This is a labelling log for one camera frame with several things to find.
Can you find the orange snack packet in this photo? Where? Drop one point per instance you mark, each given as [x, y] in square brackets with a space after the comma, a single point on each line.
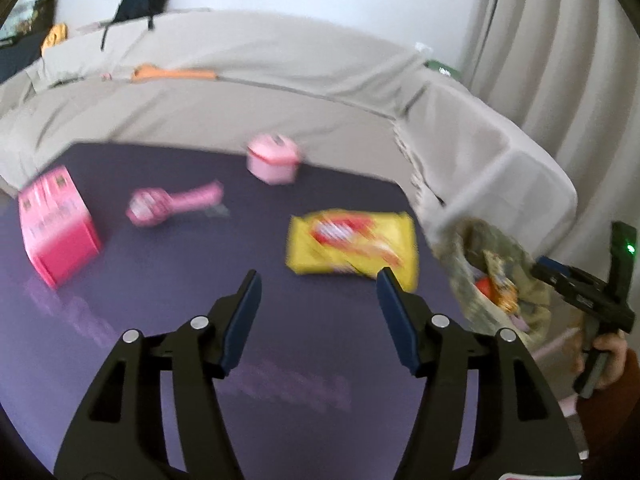
[502, 285]

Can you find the grey covered sofa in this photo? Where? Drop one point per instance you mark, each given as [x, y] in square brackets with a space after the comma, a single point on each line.
[250, 90]

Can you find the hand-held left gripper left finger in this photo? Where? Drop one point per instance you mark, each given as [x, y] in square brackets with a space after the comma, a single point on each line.
[242, 325]

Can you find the white curtain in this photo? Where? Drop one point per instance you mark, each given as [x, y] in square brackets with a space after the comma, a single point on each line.
[540, 60]

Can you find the person's right hand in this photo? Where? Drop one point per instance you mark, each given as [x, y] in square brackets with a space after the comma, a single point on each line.
[615, 360]

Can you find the dark blue cabinet cloth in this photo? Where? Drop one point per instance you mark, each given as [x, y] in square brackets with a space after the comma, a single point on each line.
[20, 57]

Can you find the yellow snack packet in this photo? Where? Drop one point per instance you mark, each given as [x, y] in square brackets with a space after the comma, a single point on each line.
[350, 245]

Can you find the white wall socket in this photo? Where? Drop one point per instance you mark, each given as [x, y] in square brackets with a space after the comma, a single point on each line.
[423, 48]

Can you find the yellow plush toy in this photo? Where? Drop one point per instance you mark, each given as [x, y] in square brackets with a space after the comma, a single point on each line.
[54, 39]

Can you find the green digital clock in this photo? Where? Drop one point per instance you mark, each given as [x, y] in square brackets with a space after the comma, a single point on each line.
[442, 69]

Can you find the pink lidded pot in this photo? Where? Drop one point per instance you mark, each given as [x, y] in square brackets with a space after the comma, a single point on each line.
[274, 160]

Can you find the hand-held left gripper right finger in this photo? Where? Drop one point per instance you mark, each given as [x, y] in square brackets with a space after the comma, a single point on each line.
[397, 325]

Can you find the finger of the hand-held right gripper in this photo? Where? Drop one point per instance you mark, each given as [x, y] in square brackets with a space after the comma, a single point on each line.
[552, 267]

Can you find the purple tablecloth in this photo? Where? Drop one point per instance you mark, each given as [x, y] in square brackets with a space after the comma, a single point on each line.
[200, 260]

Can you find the red snack packet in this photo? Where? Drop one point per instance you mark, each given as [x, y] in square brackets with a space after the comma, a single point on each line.
[484, 287]

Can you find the glass fish tank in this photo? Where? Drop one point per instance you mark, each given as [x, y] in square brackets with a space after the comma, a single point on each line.
[30, 0]

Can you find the person's right forearm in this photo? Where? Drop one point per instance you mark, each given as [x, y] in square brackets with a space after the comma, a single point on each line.
[615, 430]

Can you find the pink cardboard box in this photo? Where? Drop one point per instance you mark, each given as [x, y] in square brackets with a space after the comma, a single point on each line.
[57, 230]

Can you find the pink patterned paddle-shaped item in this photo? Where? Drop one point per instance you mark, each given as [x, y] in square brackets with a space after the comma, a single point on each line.
[165, 202]

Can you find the trash bin with yellow-green bag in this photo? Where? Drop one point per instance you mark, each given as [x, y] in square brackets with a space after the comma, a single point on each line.
[480, 240]

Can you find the white fringed blanket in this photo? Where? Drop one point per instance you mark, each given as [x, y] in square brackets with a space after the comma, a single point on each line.
[490, 160]

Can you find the orange back scratcher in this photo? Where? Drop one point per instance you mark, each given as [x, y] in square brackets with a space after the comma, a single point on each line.
[170, 73]

